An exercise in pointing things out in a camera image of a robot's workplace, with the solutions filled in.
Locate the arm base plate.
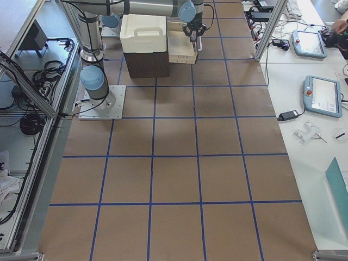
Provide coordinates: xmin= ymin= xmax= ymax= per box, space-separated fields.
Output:
xmin=78 ymin=85 xmax=126 ymax=120

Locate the white drawer handle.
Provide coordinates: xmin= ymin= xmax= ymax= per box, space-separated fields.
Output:
xmin=196 ymin=36 xmax=203 ymax=52

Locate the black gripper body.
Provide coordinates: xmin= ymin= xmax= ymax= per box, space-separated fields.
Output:
xmin=182 ymin=22 xmax=207 ymax=37

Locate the white cloth rag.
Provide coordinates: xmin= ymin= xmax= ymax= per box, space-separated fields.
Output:
xmin=0 ymin=151 xmax=21 ymax=207

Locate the dark brown wooden cabinet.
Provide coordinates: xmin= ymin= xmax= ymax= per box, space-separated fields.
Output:
xmin=124 ymin=51 xmax=169 ymax=79

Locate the blue teach pendant far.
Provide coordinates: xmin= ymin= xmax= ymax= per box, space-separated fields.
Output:
xmin=291 ymin=30 xmax=327 ymax=59

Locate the aluminium frame post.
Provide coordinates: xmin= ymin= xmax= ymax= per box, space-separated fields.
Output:
xmin=254 ymin=0 xmax=287 ymax=62

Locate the black power adapter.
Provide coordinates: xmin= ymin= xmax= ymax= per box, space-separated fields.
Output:
xmin=277 ymin=110 xmax=300 ymax=122

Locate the light wooden drawer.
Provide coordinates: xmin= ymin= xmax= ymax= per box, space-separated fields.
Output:
xmin=167 ymin=21 xmax=197 ymax=64

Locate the blue teach pendant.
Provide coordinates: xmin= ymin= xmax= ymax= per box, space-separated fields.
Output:
xmin=303 ymin=76 xmax=342 ymax=118
xmin=291 ymin=30 xmax=327 ymax=59

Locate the white foam tray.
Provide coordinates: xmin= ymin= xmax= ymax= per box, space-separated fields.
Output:
xmin=120 ymin=14 xmax=167 ymax=53

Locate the blue teach pendant near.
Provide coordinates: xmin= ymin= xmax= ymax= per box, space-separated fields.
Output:
xmin=303 ymin=76 xmax=342 ymax=118

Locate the teal laptop lid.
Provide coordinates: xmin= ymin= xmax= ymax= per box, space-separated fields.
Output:
xmin=326 ymin=158 xmax=347 ymax=212

